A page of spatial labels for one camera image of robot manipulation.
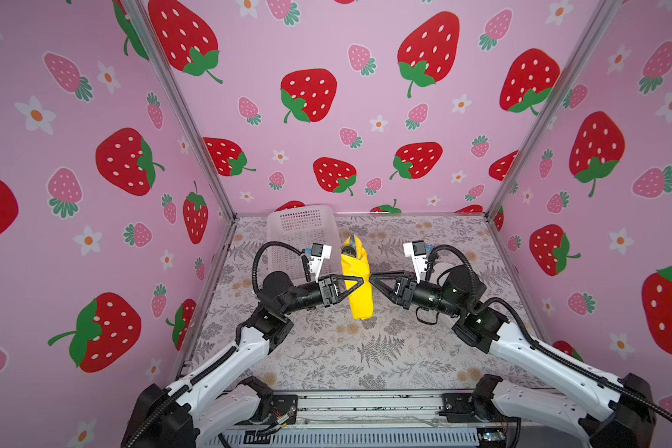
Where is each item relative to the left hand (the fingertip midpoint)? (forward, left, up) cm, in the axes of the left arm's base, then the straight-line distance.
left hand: (361, 286), depth 62 cm
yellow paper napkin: (-2, 0, -3) cm, 4 cm away
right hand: (+1, -2, +2) cm, 3 cm away
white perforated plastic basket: (+46, +23, -29) cm, 59 cm away
